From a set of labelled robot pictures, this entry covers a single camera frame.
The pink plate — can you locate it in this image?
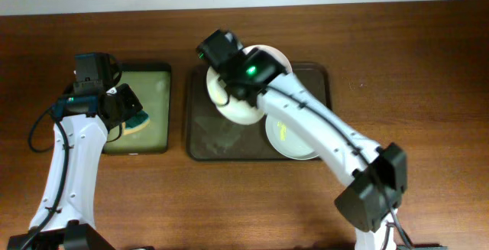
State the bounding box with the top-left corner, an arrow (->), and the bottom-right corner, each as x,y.
243,44 -> 293,73

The black tray with green water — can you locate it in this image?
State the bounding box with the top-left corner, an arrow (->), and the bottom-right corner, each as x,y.
103,62 -> 171,155

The cream white plate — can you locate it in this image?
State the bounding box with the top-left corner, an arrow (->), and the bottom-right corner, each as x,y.
206,67 -> 264,125

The green yellow sponge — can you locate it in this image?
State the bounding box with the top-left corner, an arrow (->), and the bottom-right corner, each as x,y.
122,110 -> 150,135

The dark brown serving tray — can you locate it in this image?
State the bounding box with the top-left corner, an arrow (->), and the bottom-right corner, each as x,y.
186,62 -> 332,162

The light blue plate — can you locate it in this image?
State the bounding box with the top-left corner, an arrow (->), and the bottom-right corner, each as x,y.
265,115 -> 318,161

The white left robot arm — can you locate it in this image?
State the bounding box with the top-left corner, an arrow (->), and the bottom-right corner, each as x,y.
8,83 -> 142,250

